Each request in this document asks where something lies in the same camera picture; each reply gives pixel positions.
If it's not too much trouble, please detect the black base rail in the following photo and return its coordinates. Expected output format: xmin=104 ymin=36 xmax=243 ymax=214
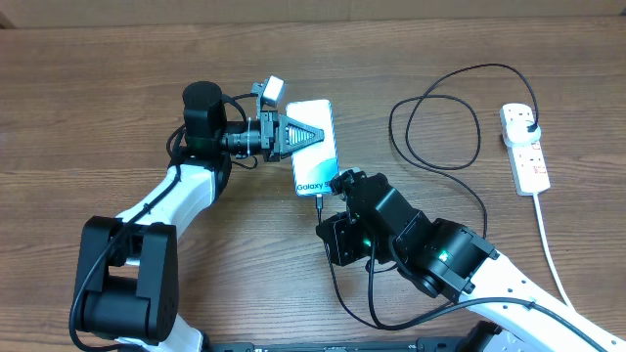
xmin=202 ymin=321 xmax=534 ymax=352

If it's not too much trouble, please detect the black USB charging cable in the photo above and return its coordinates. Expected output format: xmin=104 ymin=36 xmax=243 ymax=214
xmin=315 ymin=63 xmax=541 ymax=331

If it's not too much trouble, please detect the white power strip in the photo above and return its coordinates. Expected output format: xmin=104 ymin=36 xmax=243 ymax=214
xmin=499 ymin=103 xmax=551 ymax=196

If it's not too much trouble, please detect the white USB charger plug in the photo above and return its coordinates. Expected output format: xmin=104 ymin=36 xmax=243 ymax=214
xmin=503 ymin=120 xmax=542 ymax=148

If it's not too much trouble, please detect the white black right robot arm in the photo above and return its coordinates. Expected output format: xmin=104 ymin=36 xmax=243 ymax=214
xmin=316 ymin=169 xmax=625 ymax=351

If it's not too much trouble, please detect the Galaxy smartphone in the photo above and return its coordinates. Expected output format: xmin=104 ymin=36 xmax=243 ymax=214
xmin=286 ymin=100 xmax=338 ymax=197

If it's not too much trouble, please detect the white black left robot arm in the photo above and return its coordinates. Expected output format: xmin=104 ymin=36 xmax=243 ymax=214
xmin=68 ymin=76 xmax=334 ymax=351

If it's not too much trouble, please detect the white power strip cord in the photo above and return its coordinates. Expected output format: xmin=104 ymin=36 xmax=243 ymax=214
xmin=531 ymin=193 xmax=576 ymax=310

